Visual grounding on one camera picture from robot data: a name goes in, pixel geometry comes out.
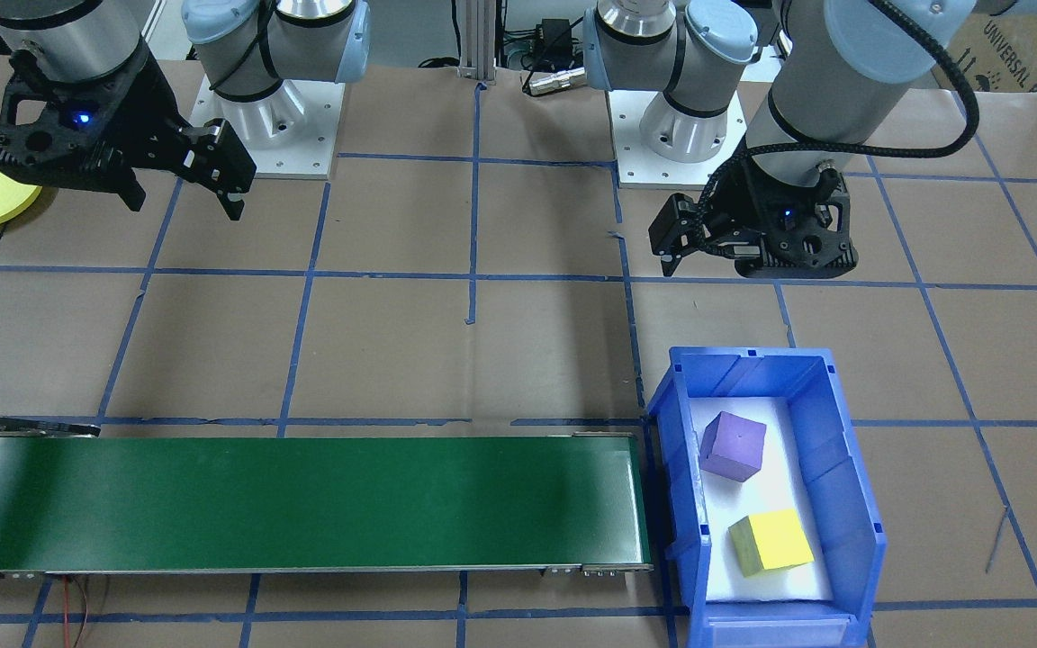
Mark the cardboard box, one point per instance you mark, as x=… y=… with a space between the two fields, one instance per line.
x=1032 y=54

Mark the yellow foam block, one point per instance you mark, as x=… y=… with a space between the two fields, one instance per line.
x=775 y=540

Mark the blue plastic bin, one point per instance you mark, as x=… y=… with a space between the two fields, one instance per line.
x=843 y=486

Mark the silver cylindrical connector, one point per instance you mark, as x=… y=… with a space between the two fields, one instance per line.
x=554 y=83

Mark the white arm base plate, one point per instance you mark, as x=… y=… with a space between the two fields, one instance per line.
x=311 y=135
x=635 y=166

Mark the black power adapter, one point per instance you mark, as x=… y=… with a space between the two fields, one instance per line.
x=556 y=38

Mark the aluminium frame post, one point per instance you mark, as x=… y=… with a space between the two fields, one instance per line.
x=475 y=40

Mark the green conveyor belt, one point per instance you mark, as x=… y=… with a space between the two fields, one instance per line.
x=302 y=504

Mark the white foam liner sheet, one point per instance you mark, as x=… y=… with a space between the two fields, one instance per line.
x=770 y=495

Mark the purple foam block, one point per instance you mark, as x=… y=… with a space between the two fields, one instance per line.
x=733 y=445

